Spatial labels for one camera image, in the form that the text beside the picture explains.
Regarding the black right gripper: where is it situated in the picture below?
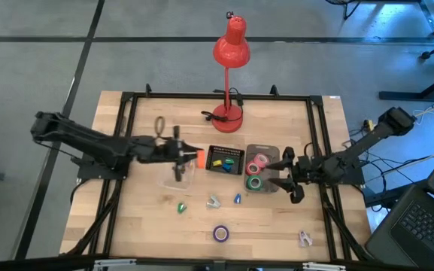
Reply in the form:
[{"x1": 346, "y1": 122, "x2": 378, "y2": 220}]
[{"x1": 265, "y1": 146, "x2": 323, "y2": 205}]

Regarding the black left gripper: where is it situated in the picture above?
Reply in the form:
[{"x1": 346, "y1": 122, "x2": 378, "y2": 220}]
[{"x1": 139, "y1": 126, "x2": 201, "y2": 182}]

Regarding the pink tape roll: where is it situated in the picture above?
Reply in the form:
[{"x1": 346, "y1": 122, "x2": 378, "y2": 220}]
[{"x1": 253, "y1": 152, "x2": 271, "y2": 169}]

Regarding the green tape roll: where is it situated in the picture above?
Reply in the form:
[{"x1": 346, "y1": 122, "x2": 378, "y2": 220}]
[{"x1": 246, "y1": 174, "x2": 264, "y2": 191}]

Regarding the purple tape roll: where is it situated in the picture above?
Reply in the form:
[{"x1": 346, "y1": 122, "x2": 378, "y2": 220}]
[{"x1": 212, "y1": 225, "x2": 230, "y2": 243}]

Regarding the red tape roll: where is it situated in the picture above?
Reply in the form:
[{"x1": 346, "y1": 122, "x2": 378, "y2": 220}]
[{"x1": 244, "y1": 160, "x2": 263, "y2": 177}]

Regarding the smoky grey plastic container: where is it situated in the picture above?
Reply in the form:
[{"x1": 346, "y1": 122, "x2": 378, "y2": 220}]
[{"x1": 244, "y1": 143, "x2": 281, "y2": 194}]

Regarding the clear plastic container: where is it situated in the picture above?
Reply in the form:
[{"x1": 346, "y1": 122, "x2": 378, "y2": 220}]
[{"x1": 157, "y1": 160, "x2": 198, "y2": 190}]

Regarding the black mesh basket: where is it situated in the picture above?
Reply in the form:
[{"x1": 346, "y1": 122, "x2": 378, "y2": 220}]
[{"x1": 205, "y1": 145, "x2": 246, "y2": 175}]

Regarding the red desk lamp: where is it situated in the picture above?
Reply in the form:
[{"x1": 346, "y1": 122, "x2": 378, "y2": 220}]
[{"x1": 201, "y1": 11, "x2": 251, "y2": 134}]

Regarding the black table foot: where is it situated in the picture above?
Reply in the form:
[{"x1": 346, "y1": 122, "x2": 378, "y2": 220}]
[{"x1": 378, "y1": 67, "x2": 434, "y2": 102}]

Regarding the black laptop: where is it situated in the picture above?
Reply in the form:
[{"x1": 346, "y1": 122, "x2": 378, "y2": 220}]
[{"x1": 365, "y1": 145, "x2": 434, "y2": 271}]

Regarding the black lamp cable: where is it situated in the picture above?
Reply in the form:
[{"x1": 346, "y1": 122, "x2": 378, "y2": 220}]
[{"x1": 200, "y1": 87, "x2": 244, "y2": 123}]

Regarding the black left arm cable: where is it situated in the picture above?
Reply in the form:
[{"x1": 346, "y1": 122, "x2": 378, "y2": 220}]
[{"x1": 153, "y1": 115, "x2": 166, "y2": 139}]

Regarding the black aluminium table frame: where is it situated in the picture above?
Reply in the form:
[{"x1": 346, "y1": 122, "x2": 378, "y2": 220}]
[{"x1": 61, "y1": 83, "x2": 376, "y2": 264}]

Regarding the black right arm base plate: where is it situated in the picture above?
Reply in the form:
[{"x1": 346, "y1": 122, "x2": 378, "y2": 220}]
[{"x1": 311, "y1": 155, "x2": 366, "y2": 185}]

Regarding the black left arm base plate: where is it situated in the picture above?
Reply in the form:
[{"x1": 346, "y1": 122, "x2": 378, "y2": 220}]
[{"x1": 71, "y1": 156, "x2": 130, "y2": 181}]

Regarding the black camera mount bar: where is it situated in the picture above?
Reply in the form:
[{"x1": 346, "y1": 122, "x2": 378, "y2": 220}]
[{"x1": 0, "y1": 254, "x2": 375, "y2": 271}]

